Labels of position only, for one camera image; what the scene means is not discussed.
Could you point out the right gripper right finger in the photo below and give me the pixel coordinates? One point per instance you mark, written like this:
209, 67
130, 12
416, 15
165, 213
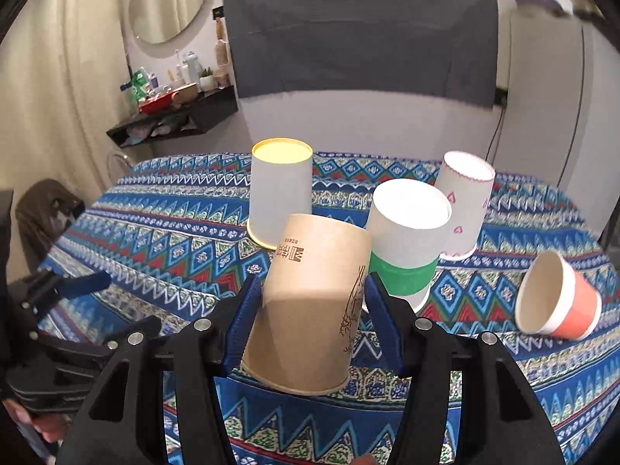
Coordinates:
501, 419

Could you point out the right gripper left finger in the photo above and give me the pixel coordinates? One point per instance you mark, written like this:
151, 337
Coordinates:
121, 420

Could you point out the brown kraft paper cup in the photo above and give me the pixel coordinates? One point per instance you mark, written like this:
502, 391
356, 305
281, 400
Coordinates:
303, 336

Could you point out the white cup yellow rim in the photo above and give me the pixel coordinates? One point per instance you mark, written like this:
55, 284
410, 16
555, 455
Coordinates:
280, 185

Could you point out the orange and white paper cup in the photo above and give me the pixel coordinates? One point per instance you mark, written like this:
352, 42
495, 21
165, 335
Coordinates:
555, 300

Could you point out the white cup green band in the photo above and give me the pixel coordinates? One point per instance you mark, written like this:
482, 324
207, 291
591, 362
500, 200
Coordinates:
409, 225

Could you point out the white cup pink hearts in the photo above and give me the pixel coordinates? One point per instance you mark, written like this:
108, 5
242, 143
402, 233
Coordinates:
467, 181

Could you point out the person's left hand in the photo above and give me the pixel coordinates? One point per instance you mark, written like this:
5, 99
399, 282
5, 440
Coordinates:
50, 428

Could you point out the dark bag on chair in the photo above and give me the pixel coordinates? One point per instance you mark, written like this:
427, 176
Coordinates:
43, 214

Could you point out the transparent chair back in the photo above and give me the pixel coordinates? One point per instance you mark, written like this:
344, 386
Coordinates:
118, 165

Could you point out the red tray on shelf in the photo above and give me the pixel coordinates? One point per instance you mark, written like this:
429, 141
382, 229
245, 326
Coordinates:
156, 105

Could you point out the beige curtain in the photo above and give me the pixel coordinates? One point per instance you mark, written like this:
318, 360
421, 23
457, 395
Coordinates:
62, 65

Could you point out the green plastic bottle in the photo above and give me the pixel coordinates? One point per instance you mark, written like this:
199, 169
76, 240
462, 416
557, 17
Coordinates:
141, 85

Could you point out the beige mug on shelf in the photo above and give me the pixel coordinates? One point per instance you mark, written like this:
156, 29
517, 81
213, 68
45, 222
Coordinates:
185, 94

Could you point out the small potted plant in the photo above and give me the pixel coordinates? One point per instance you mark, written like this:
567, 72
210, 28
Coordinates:
207, 81

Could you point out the white pump bottle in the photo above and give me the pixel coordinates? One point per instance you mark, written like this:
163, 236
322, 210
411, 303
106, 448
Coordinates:
194, 67

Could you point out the metal pot on fridge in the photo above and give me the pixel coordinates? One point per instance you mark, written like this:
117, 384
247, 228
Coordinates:
587, 10

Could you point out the black wall shelf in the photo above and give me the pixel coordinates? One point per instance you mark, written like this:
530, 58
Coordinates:
192, 119

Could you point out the wooden brush on wall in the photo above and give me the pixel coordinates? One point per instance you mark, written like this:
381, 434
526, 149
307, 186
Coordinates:
221, 46

